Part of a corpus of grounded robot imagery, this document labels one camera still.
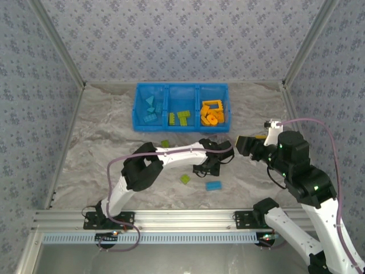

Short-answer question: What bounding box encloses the orange lego window frame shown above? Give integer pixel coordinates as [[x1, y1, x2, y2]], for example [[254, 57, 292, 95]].
[[202, 99, 224, 112]]

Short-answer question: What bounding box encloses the blue three-compartment bin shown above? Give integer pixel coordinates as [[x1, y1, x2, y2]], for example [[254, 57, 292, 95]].
[[132, 82, 232, 134]]

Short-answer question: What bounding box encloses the aluminium left side rail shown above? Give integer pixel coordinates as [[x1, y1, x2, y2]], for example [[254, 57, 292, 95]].
[[44, 84, 86, 211]]

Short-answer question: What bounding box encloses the aluminium left frame post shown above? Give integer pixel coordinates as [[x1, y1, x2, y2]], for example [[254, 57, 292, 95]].
[[28, 0, 86, 88]]

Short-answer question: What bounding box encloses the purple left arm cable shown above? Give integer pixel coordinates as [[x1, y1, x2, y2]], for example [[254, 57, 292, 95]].
[[96, 144, 235, 252]]

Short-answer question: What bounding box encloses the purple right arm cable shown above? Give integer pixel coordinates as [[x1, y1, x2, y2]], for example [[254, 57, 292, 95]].
[[280, 118, 360, 271]]

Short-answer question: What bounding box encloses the aluminium front rail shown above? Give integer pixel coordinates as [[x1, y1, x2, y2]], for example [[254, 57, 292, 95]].
[[30, 209, 316, 231]]

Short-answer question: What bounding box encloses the pale blue slotted cable duct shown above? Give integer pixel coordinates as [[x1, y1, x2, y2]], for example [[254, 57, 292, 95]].
[[42, 231, 262, 245]]

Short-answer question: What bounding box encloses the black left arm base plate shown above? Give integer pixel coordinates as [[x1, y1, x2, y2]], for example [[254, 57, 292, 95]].
[[83, 211, 135, 230]]

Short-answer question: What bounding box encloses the grey metal lower panel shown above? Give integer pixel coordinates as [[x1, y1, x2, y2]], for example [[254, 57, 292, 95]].
[[17, 231, 351, 274]]

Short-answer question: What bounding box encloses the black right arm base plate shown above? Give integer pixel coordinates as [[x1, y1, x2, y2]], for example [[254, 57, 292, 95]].
[[234, 210, 274, 230]]

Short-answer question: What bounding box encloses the aluminium right frame post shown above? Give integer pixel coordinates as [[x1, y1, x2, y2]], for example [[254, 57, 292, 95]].
[[282, 0, 340, 86]]

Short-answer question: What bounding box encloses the aluminium frame post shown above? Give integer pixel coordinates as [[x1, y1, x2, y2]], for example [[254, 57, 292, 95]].
[[282, 0, 340, 86], [28, 0, 86, 88]]

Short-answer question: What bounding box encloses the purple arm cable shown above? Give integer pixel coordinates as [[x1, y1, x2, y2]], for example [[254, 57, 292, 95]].
[[280, 118, 360, 271], [96, 144, 235, 252]]

